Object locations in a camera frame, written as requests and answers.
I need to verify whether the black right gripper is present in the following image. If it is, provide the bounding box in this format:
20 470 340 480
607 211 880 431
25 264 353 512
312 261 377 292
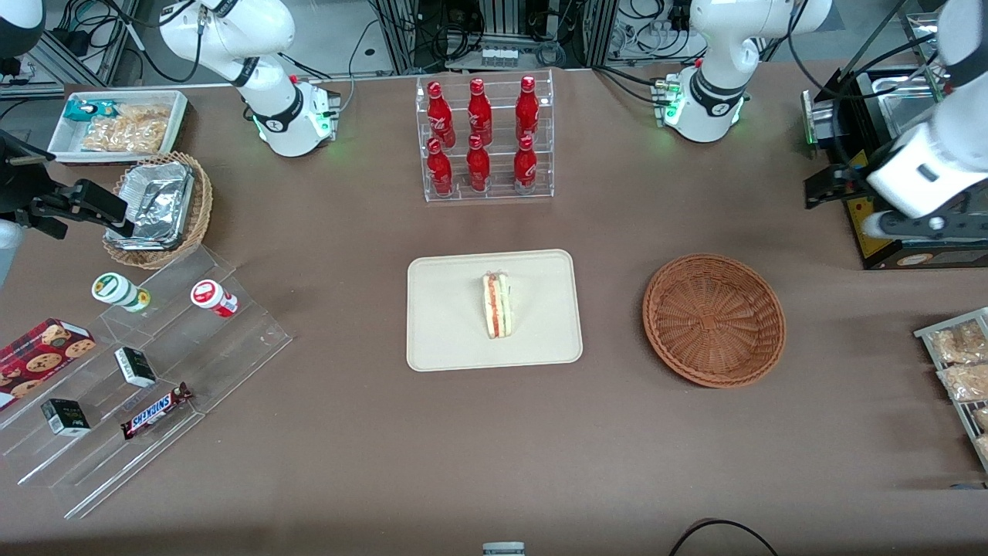
0 130 130 241

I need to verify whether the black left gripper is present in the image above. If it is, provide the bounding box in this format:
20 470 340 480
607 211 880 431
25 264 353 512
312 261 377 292
804 137 896 210

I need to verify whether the triangular sandwich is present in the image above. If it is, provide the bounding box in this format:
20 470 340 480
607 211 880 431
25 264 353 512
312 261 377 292
482 270 513 339

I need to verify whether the light tan wicker basket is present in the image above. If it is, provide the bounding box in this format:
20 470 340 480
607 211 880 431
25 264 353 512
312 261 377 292
103 151 214 270

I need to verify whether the brown wicker basket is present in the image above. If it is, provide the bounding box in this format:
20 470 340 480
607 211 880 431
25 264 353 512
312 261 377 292
642 253 787 388

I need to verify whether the tray of snack bags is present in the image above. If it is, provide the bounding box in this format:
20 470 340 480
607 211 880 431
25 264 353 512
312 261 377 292
913 307 988 473

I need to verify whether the beige plastic serving tray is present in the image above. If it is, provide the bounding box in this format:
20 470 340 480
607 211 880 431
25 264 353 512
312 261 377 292
407 249 584 373

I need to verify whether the white rectangular bin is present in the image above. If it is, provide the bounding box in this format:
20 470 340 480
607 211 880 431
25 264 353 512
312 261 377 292
46 90 190 164

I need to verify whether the aluminium foil container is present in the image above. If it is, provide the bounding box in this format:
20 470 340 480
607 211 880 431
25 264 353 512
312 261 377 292
104 161 195 251

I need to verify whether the green lid white jar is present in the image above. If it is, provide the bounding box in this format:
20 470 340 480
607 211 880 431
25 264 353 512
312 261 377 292
91 273 151 314

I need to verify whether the clear bag of crisps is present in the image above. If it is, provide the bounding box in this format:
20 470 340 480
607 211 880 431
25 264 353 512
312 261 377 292
80 103 171 154

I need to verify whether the teal snack packet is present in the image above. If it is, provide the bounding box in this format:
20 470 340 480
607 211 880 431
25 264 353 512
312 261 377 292
63 99 118 124

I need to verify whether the red tartan cookie box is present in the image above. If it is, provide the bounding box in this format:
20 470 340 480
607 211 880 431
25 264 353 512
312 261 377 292
0 317 97 410

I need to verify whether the red lid white jar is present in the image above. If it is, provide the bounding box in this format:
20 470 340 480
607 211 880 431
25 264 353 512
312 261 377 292
191 280 239 318

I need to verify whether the small black carton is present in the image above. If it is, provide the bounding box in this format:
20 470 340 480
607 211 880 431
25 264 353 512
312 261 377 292
114 347 157 388
40 398 91 438

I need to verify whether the clear acrylic step stand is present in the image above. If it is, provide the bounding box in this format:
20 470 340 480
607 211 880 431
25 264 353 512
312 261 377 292
0 246 293 520

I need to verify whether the Snickers chocolate bar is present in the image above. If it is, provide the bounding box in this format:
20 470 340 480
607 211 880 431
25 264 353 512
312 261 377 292
120 382 194 441

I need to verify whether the red cola bottle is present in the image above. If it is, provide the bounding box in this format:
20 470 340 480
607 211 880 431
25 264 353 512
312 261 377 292
427 137 454 197
466 134 491 193
513 134 538 194
515 75 540 144
427 80 456 149
468 77 493 147

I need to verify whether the clear acrylic bottle rack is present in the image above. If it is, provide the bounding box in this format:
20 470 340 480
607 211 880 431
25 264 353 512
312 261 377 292
415 69 555 203

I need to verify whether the black cable loop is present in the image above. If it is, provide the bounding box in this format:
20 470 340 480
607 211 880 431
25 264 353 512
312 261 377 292
668 519 780 556

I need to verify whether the aluminium profile frame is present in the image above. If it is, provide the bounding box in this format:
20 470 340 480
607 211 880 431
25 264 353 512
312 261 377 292
369 0 643 75

